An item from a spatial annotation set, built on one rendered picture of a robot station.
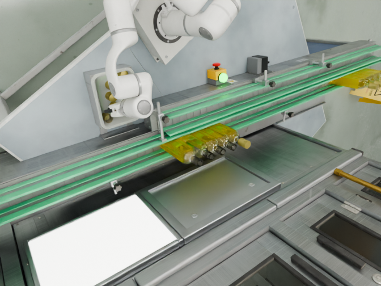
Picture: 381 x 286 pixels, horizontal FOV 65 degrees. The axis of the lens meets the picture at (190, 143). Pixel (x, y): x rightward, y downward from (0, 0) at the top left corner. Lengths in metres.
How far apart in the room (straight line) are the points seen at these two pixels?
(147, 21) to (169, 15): 0.09
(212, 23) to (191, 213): 0.65
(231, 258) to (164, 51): 0.84
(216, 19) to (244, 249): 0.75
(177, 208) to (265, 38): 1.09
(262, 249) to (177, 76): 0.85
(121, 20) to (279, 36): 1.09
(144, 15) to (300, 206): 0.93
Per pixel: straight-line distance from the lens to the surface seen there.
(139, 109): 1.01
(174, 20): 1.21
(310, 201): 1.25
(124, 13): 1.04
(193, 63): 1.50
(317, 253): 1.04
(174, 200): 1.18
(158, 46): 1.29
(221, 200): 1.16
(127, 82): 1.00
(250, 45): 1.73
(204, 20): 1.07
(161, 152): 1.32
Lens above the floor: 1.95
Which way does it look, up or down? 48 degrees down
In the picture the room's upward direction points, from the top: 120 degrees clockwise
